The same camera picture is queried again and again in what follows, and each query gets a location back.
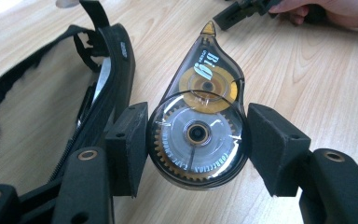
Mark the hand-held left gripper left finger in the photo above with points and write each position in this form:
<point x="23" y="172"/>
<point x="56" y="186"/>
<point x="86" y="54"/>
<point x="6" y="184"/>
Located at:
<point x="127" y="149"/>

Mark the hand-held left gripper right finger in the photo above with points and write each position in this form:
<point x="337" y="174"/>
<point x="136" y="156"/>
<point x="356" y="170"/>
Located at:
<point x="276" y="149"/>

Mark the black pencil case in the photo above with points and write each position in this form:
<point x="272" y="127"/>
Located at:
<point x="127" y="62"/>

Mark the grey table grommet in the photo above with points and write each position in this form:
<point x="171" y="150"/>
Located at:
<point x="67" y="3"/>

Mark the correction tape dispenser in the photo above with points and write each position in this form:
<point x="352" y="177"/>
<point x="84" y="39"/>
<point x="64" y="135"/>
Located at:
<point x="199" y="133"/>

